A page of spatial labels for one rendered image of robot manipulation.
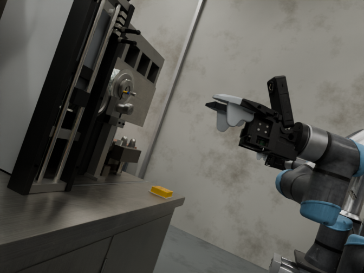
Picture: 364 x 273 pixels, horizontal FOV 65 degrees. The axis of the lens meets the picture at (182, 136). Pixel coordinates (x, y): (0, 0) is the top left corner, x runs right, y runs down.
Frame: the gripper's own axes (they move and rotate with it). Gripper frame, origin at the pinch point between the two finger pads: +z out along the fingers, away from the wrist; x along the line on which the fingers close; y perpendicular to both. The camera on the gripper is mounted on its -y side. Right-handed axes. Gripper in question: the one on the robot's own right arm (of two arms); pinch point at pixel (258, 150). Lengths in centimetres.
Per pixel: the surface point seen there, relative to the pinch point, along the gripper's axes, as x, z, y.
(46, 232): -135, -45, 16
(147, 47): -54, 61, -46
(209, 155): 143, 158, 34
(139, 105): -46, 67, -10
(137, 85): -54, 63, -22
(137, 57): -61, 59, -38
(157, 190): -81, -10, 21
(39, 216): -134, -38, 16
